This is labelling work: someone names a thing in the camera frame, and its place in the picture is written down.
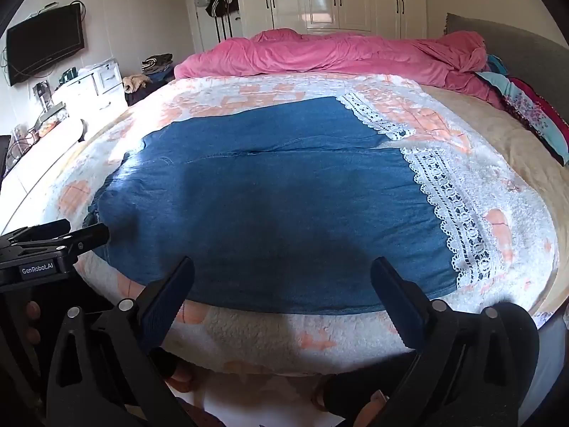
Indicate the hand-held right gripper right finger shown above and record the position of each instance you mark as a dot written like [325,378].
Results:
[394,296]

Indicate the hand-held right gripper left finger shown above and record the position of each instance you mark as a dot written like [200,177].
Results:
[168,296]

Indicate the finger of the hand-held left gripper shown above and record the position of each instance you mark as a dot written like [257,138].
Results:
[42,229]
[84,236]

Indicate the blue denim pants lace hem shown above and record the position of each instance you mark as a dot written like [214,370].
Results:
[266,195]

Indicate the person's left hand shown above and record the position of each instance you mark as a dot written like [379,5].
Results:
[33,320]

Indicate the white bed footboard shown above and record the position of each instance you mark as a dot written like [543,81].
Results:
[35,169]

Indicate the black fuzzy slipper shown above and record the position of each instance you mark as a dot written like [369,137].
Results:
[520,347]

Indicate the white drawer cabinet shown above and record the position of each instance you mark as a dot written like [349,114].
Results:
[95,91]

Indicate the dark cloth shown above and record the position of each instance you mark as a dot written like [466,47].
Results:
[146,91]

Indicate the beige stuffed toy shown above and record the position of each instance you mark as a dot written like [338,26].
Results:
[135,83]

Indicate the white orange patterned blanket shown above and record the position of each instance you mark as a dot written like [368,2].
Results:
[511,178]

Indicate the black flat television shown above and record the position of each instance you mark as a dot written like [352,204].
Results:
[44,44]

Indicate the pile of folded clothes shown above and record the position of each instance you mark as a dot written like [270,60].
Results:
[156,64]

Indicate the beige bed sheet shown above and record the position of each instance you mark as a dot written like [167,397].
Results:
[533,164]

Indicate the striped folded blanket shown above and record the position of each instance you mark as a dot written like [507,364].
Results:
[533,111]

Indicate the white door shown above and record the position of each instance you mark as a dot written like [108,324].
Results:
[200,31]

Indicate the pink duvet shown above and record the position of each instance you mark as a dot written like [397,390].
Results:
[311,53]

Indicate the grey padded headboard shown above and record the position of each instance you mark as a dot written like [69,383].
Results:
[524,53]

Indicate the white wardrobe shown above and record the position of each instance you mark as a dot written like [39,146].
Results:
[355,0]

